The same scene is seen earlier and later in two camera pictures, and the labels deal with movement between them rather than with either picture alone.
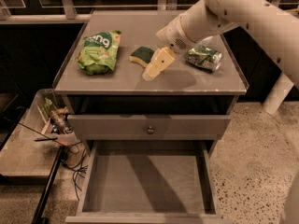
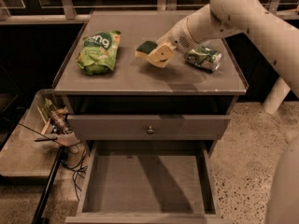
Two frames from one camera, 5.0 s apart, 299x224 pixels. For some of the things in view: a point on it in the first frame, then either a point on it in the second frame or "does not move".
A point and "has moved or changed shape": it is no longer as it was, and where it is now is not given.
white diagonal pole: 277,93 does not move
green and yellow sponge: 141,55 has moved or changed shape
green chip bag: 98,52 does not move
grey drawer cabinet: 151,114 does not move
